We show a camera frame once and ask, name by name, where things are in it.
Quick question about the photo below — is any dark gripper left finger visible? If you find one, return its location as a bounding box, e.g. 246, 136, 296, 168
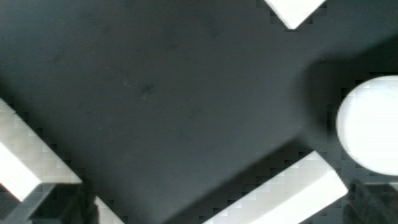
0, 183, 97, 224

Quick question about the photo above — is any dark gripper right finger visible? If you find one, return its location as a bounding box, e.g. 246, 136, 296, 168
345, 181, 398, 224

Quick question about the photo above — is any white lamp bulb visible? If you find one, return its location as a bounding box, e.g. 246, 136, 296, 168
337, 75, 398, 176

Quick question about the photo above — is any white lamp base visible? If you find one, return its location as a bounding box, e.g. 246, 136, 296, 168
265, 0, 326, 30

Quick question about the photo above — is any white L-shaped fence wall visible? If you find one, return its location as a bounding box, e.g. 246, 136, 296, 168
0, 100, 349, 224

